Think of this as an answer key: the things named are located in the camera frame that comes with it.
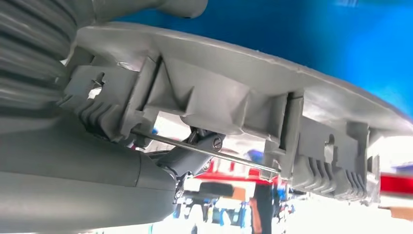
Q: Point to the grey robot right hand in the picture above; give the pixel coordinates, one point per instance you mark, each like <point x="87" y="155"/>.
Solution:
<point x="64" y="181"/>

